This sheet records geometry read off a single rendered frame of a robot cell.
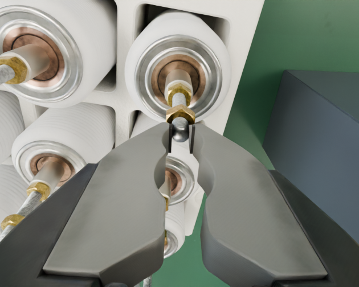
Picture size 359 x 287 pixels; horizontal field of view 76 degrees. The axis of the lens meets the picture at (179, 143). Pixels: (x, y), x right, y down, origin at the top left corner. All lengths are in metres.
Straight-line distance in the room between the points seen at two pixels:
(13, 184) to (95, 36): 0.26
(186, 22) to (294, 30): 0.32
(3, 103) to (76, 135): 0.13
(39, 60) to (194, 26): 0.12
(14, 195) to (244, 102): 0.43
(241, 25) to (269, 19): 0.20
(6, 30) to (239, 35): 0.21
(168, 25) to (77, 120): 0.15
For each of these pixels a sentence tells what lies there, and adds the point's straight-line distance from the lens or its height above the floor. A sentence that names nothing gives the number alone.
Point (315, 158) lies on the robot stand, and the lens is 0.39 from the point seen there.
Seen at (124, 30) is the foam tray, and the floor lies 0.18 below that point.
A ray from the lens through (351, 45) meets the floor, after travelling 0.56.
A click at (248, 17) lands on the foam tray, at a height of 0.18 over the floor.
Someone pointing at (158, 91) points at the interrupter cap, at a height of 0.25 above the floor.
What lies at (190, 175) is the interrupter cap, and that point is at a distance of 0.26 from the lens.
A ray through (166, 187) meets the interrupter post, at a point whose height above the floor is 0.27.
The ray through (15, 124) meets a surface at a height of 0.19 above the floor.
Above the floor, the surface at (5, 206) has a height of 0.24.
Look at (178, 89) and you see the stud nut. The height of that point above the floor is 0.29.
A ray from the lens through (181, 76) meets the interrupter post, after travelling 0.19.
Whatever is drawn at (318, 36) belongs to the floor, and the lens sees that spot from 0.52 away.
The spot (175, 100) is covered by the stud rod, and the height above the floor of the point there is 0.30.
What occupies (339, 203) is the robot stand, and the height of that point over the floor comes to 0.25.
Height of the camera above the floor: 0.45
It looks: 57 degrees down
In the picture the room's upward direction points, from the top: 179 degrees clockwise
